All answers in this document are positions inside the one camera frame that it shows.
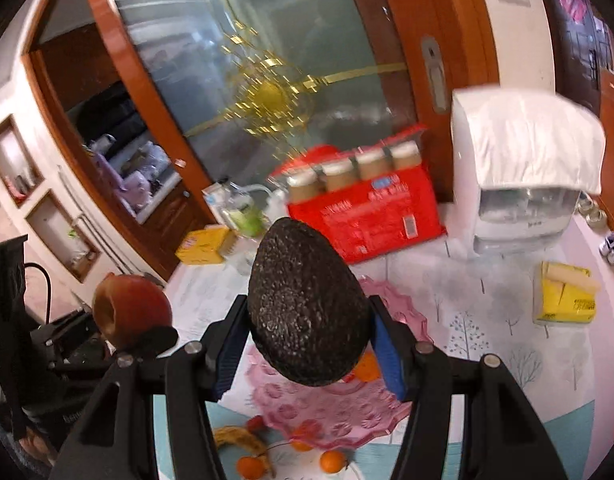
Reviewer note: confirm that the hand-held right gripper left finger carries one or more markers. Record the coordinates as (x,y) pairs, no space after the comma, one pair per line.
(228,360)

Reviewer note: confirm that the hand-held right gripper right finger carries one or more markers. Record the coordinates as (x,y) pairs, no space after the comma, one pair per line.
(389,357)

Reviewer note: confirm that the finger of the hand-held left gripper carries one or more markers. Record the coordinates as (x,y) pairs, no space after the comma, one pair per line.
(158,340)

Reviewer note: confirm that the red apple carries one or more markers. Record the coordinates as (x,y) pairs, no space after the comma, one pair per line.
(137,305)

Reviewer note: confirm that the small red fruit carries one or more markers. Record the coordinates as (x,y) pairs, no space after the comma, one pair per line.
(255,423)

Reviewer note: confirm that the pink glass fruit plate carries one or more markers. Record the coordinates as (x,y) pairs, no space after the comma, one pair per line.
(337,410)

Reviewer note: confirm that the spotted yellow banana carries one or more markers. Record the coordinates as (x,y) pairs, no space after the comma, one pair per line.
(237,437)

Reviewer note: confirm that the dark avocado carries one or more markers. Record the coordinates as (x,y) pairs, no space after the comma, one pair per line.
(307,300)

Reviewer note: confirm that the orange tangerine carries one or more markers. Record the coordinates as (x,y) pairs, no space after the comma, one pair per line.
(333,461)
(302,443)
(250,466)
(369,366)

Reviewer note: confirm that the flat yellow box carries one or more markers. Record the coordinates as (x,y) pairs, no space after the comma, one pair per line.
(202,247)

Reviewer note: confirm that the red paper cup package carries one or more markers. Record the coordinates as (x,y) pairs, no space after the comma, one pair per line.
(367,220)

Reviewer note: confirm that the green label plastic bottle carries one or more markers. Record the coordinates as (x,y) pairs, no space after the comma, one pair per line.
(247,215)

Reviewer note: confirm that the yellow tissue pack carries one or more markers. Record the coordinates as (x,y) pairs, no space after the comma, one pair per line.
(567,300)

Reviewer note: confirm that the white countertop appliance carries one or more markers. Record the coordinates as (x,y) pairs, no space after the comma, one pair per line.
(517,220)

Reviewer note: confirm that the small white shoes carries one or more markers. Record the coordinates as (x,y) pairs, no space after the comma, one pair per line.
(613,249)

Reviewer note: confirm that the white cloth cover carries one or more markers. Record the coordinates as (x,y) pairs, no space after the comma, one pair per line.
(527,135)

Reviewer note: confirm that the wooden frame glass door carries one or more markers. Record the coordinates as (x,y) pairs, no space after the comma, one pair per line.
(287,35)

